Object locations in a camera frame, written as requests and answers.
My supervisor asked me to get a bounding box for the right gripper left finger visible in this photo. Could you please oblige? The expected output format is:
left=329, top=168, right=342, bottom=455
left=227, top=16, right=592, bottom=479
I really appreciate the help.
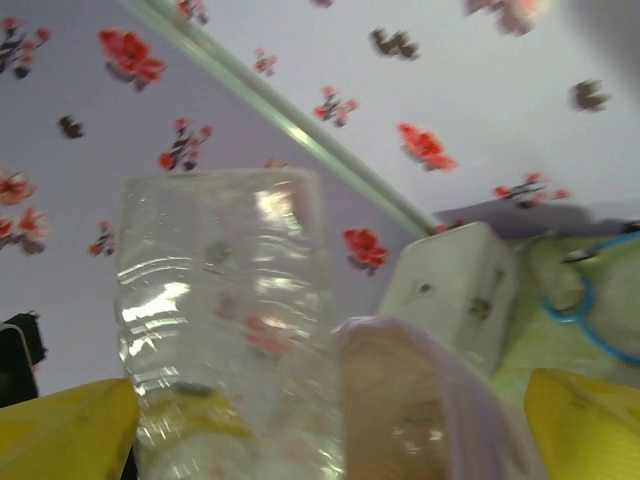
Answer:
left=0, top=377, right=142, bottom=480

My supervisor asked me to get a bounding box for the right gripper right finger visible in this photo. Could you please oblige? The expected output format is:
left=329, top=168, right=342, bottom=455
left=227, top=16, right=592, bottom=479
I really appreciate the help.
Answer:
left=523, top=367, right=640, bottom=480

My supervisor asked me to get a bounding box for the clear bottle pale green label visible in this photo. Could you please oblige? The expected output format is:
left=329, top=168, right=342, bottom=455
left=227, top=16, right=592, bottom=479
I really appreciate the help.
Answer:
left=114, top=168, right=346, bottom=480

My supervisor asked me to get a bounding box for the white square lidded box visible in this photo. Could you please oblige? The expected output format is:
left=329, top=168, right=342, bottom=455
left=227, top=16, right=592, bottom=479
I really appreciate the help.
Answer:
left=377, top=221, right=521, bottom=376

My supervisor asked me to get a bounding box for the blue cable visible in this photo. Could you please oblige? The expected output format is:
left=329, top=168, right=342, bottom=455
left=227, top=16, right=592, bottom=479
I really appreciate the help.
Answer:
left=542, top=230, right=640, bottom=369

